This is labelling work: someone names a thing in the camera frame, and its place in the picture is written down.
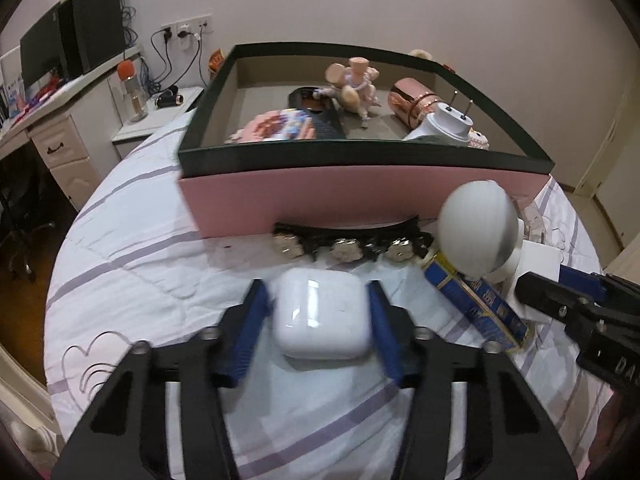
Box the white square charger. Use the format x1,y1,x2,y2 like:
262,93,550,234
503,240,562,324

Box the clear crystal bottle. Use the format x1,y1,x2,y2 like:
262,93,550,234
515,200,547,244

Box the blue gold lighter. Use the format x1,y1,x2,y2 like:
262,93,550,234
423,252,529,351

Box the silver ball white plush toy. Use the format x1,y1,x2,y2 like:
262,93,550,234
436,180,524,284

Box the white earbuds case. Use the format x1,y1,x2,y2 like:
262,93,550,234
272,268,372,361

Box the white round plug adapter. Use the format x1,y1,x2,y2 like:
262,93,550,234
404,102,474,148

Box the rose gold white cylinder bottle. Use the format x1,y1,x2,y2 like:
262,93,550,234
387,77,442,129

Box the black textured comb case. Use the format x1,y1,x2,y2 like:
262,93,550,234
288,87,346,140

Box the pink-haired doll figurine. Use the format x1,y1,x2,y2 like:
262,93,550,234
312,56,381,129

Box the pink donut block figure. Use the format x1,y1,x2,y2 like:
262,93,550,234
226,108,317,144

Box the white striped quilted tablecloth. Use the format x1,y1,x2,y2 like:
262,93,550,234
44,115,615,479

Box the black office chair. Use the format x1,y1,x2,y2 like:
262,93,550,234
1,180,56,283

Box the white desk with drawers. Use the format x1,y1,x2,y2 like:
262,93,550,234
1,46,141,210

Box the low white black cabinet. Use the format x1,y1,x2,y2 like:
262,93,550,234
112,87,204,159

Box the yellow white plush toy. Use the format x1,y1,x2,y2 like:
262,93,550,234
409,49,433,61

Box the bottle with orange cap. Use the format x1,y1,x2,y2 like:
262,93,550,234
116,60,149,122

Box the pink box with black rim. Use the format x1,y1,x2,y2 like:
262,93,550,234
177,41,553,237

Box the orange snack bag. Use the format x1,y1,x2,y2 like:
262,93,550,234
207,49,224,79

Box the black computer monitor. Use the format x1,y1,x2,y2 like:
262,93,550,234
20,6,64,88

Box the black cables on wall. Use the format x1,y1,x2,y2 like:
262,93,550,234
121,4,206,97

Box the white wall power strip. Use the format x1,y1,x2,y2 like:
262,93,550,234
160,14,213,39

